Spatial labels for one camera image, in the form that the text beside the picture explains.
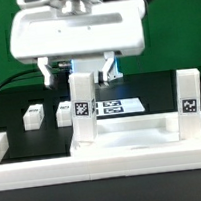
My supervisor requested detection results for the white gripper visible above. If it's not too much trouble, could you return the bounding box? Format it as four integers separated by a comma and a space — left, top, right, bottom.
10, 0, 146, 90

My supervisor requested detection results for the white desk top panel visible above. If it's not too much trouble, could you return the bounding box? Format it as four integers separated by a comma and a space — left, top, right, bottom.
67, 108, 201, 158

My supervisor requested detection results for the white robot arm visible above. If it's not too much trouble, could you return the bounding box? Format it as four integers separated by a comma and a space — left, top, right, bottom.
10, 0, 152, 88

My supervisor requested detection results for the fiducial marker sheet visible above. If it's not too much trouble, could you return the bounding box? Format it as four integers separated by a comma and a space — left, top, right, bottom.
96, 98, 145, 117

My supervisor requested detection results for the white U-shaped fence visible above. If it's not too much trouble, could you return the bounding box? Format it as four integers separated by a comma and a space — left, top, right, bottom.
0, 110, 201, 192

